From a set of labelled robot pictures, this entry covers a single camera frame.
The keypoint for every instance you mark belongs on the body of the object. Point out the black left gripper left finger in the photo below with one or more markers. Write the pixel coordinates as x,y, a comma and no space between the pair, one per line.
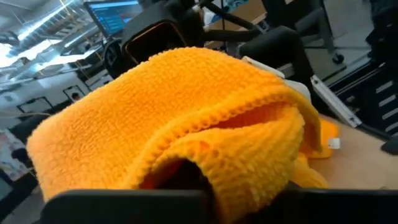
124,208

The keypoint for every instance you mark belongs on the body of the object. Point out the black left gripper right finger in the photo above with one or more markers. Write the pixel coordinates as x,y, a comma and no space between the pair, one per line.
326,208

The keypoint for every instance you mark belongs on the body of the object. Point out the orange microfiber towel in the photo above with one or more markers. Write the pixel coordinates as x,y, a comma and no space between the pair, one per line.
155,118

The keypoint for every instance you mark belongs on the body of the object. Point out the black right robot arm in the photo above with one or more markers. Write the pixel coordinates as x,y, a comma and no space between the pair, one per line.
280,46

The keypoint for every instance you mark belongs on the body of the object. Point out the black slotted equipment rack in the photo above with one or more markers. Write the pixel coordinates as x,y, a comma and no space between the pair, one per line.
385,102

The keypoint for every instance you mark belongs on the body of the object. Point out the gray stand leg with caster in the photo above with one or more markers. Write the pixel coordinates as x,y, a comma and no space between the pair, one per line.
323,28

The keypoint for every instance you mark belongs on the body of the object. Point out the lit computer monitor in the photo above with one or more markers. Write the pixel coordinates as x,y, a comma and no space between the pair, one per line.
115,15

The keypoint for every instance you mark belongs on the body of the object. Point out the silver metal bracket plate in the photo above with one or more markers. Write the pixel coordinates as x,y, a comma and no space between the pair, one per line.
335,101

